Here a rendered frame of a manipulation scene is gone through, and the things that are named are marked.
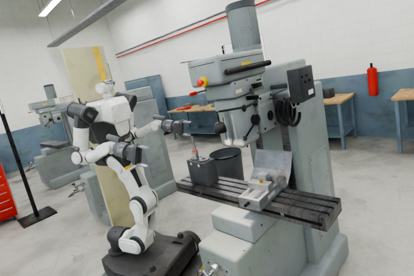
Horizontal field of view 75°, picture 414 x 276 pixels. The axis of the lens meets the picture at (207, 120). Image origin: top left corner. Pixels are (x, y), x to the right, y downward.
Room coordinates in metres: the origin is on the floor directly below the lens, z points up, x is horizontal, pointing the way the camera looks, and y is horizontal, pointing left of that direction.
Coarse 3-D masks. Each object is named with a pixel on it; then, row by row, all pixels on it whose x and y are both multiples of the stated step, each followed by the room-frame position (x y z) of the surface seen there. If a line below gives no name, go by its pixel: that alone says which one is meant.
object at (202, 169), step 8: (192, 160) 2.06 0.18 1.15; (200, 160) 1.98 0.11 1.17; (208, 160) 1.98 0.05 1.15; (192, 168) 2.05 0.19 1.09; (200, 168) 1.96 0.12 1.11; (208, 168) 1.95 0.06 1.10; (216, 168) 2.00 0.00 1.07; (192, 176) 2.07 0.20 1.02; (200, 176) 1.98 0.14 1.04; (208, 176) 1.94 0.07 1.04; (216, 176) 1.99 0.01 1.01; (208, 184) 1.93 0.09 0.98
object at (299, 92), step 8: (288, 72) 1.66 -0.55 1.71; (296, 72) 1.62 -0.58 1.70; (304, 72) 1.67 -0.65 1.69; (288, 80) 1.66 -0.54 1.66; (296, 80) 1.62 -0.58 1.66; (304, 80) 1.65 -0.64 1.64; (312, 80) 1.73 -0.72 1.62; (296, 88) 1.63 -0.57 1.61; (304, 88) 1.65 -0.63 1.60; (312, 88) 1.72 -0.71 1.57; (296, 96) 1.63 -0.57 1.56; (304, 96) 1.64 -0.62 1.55; (312, 96) 1.71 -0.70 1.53
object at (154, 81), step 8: (136, 80) 9.14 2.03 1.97; (144, 80) 8.78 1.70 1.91; (152, 80) 8.88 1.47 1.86; (160, 80) 9.09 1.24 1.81; (128, 88) 9.58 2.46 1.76; (136, 88) 9.21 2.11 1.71; (152, 88) 8.83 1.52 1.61; (160, 88) 9.04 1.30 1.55; (72, 96) 8.88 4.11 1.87; (160, 96) 8.99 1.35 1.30; (160, 104) 8.94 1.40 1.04; (160, 112) 8.89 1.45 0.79
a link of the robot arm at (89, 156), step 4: (88, 148) 1.69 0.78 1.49; (92, 148) 1.70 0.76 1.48; (80, 152) 1.62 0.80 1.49; (84, 152) 1.64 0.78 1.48; (88, 152) 1.62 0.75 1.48; (92, 152) 1.58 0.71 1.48; (84, 156) 1.62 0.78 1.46; (88, 156) 1.59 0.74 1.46; (92, 156) 1.58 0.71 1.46; (96, 156) 1.57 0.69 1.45; (84, 160) 1.60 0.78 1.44; (88, 160) 1.59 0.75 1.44; (92, 160) 1.59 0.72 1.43; (96, 160) 1.60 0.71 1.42; (84, 164) 1.63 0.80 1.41
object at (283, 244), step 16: (272, 224) 1.61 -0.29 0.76; (288, 224) 1.74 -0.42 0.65; (208, 240) 1.57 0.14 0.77; (224, 240) 1.54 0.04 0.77; (240, 240) 1.50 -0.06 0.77; (272, 240) 1.59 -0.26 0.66; (288, 240) 1.72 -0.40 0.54; (304, 240) 1.87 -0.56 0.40; (208, 256) 1.50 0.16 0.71; (224, 256) 1.40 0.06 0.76; (240, 256) 1.37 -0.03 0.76; (256, 256) 1.46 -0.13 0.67; (272, 256) 1.57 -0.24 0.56; (288, 256) 1.69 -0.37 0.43; (304, 256) 1.84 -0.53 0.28; (224, 272) 1.41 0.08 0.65; (240, 272) 1.35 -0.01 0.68; (256, 272) 1.44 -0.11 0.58; (272, 272) 1.55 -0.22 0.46; (288, 272) 1.67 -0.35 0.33
